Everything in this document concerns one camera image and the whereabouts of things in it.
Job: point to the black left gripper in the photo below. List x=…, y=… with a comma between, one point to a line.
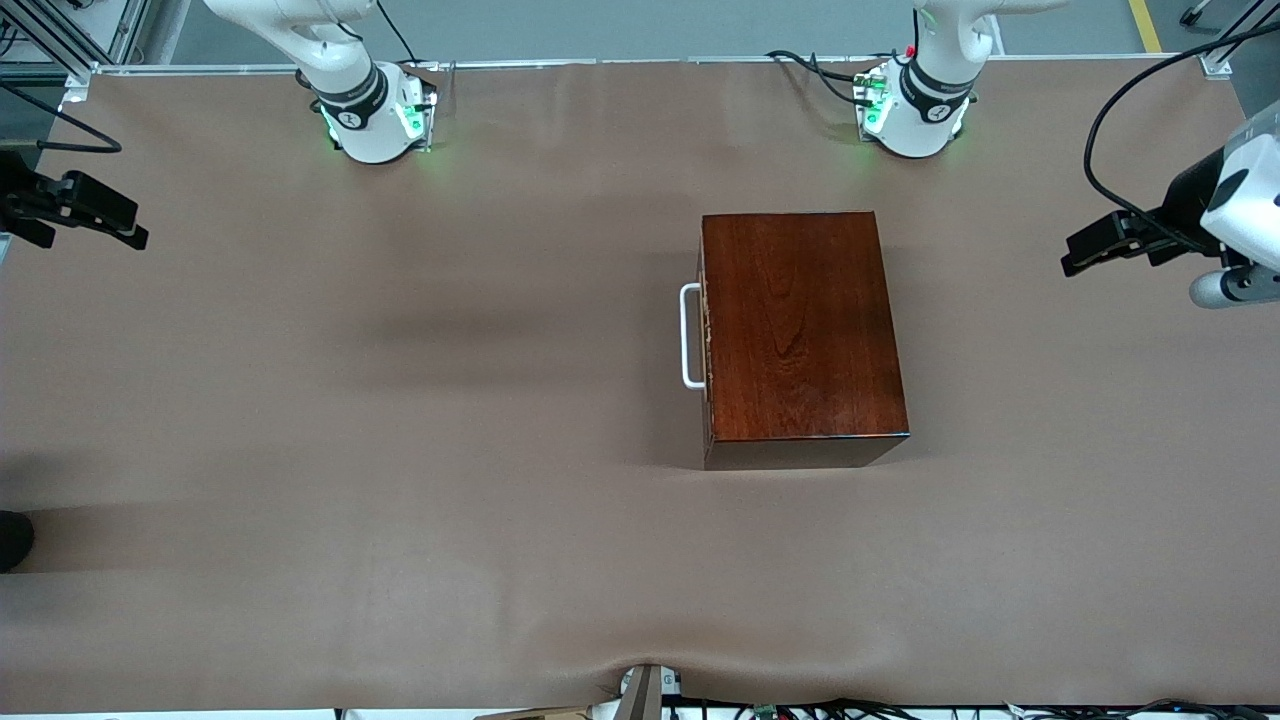
x=1184, y=205

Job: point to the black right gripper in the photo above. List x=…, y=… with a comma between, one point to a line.
x=22, y=192

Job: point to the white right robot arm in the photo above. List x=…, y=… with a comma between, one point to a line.
x=370, y=120

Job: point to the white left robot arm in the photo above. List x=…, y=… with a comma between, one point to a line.
x=915, y=110

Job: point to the yellow floor tape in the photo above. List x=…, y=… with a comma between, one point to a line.
x=1145, y=25

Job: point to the black round object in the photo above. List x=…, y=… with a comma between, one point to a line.
x=14, y=540

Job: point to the dark brown wooden cabinet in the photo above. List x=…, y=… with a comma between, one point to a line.
x=800, y=330

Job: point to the crinkled silver foil strip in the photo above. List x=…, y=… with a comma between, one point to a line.
x=707, y=340

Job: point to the brown table mat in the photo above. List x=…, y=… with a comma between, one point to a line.
x=450, y=560

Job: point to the tan cardboard piece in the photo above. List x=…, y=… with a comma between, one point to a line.
x=530, y=714

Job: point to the aluminium frame profile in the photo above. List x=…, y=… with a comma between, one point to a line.
x=1215, y=62
x=130, y=25

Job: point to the grey camera stand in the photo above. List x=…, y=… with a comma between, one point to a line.
x=640, y=695

